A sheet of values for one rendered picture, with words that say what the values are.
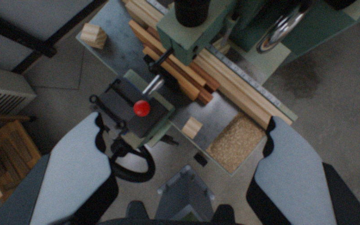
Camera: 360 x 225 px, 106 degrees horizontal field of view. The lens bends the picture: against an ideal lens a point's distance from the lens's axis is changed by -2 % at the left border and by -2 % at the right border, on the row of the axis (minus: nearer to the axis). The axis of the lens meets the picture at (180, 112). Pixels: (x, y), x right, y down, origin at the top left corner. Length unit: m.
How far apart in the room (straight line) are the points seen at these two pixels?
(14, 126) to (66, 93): 0.48
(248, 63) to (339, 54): 1.50
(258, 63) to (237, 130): 0.28
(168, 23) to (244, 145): 0.30
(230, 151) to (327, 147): 1.48
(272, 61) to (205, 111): 0.32
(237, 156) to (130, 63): 0.37
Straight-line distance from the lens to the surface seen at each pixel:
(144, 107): 0.27
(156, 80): 0.34
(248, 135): 0.38
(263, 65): 0.59
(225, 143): 0.37
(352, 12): 0.37
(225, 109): 0.40
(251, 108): 0.38
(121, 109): 0.32
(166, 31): 0.26
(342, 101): 1.91
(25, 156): 1.73
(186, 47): 0.25
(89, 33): 0.49
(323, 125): 1.77
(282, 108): 0.40
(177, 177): 1.36
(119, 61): 0.46
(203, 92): 0.35
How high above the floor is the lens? 1.29
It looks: 85 degrees down
